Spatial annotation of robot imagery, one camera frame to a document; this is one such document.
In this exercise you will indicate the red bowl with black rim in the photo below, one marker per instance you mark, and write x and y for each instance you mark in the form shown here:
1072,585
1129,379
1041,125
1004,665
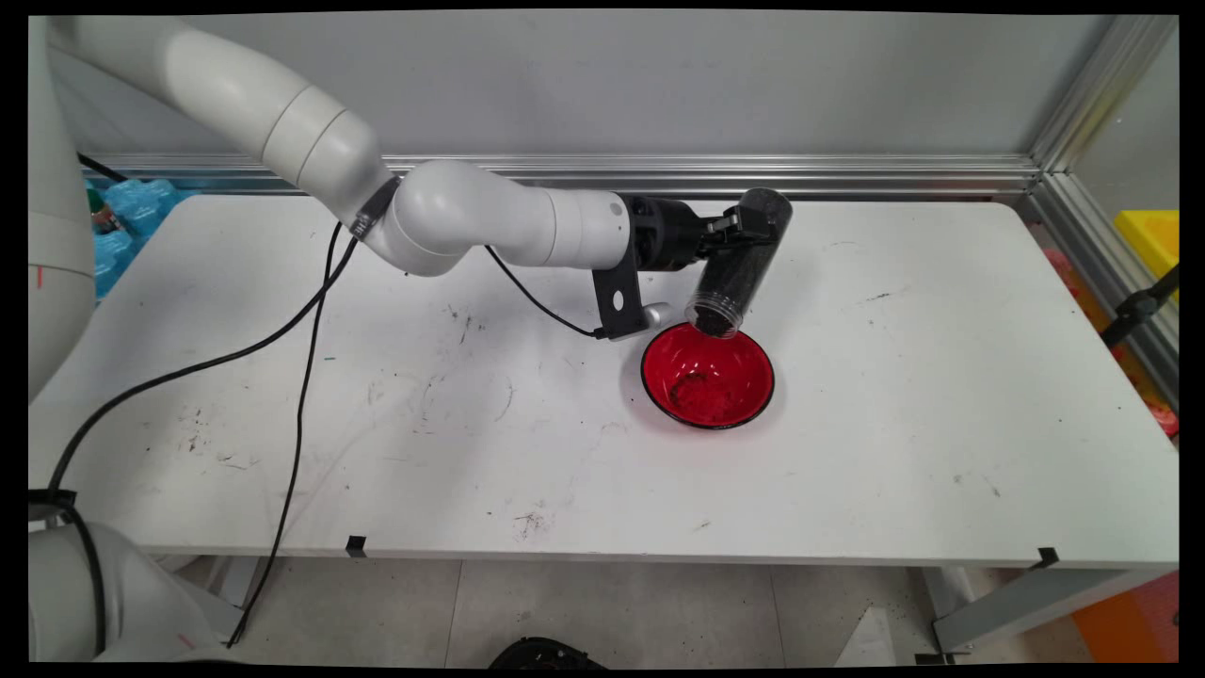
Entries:
659,367

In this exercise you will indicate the black tape marker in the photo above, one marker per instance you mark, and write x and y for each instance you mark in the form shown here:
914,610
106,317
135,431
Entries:
1047,558
357,546

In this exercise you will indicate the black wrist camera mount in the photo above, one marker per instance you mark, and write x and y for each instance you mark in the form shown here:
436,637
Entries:
618,297

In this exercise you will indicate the aluminium frame rail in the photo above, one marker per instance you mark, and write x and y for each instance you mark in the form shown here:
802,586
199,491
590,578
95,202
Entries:
894,176
1083,245

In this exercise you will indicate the bottle with green cap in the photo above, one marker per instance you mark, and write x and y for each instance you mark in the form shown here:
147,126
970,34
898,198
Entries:
104,221

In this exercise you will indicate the yellow plastic bin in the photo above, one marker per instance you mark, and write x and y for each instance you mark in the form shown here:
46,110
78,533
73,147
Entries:
1150,240

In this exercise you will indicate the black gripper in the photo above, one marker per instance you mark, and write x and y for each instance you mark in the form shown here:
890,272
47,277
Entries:
664,234

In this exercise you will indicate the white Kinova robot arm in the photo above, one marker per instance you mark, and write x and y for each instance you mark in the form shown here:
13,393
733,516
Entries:
471,221

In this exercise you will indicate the clear jar of black granules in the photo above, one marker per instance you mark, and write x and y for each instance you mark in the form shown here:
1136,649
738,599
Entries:
730,282

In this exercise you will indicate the upright aluminium frame post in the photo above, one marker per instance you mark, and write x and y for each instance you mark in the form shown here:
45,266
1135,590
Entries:
1101,85

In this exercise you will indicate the black granule pile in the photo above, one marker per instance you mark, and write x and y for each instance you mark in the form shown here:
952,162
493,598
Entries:
715,405

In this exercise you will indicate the grey table leg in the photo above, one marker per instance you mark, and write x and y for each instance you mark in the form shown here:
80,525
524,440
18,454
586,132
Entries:
1017,603

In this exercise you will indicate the blue wrapped bottle pack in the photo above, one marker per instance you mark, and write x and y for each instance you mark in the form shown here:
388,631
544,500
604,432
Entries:
132,207

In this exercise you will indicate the black object on floor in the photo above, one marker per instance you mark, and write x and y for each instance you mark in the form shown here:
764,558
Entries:
546,654

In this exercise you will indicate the orange box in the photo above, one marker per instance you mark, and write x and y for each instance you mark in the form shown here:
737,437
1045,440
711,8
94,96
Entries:
1130,621

